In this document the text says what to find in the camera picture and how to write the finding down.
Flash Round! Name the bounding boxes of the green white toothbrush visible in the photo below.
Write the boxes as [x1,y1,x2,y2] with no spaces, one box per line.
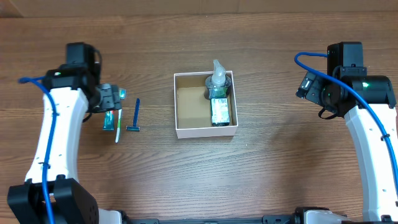
[115,88,126,143]

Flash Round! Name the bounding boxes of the clear soap pump bottle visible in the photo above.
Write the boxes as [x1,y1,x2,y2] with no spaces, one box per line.
[204,59,232,100]

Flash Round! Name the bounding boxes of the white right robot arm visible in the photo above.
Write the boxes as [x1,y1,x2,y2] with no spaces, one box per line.
[294,42,397,223]

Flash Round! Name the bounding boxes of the white cardboard box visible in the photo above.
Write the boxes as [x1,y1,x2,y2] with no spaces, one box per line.
[174,71,239,139]

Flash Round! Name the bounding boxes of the red green toothpaste tube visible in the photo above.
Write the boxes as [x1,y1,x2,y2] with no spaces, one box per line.
[103,111,114,131]

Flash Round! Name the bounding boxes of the blue disposable razor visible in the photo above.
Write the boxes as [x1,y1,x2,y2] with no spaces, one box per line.
[126,98,141,132]

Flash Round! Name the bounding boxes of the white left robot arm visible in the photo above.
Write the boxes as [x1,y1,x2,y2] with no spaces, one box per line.
[7,42,130,223]

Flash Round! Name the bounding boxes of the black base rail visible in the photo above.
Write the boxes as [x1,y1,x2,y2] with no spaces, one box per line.
[122,215,301,224]

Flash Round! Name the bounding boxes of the green white soap packet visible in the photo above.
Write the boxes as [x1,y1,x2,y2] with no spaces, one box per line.
[211,98,230,126]

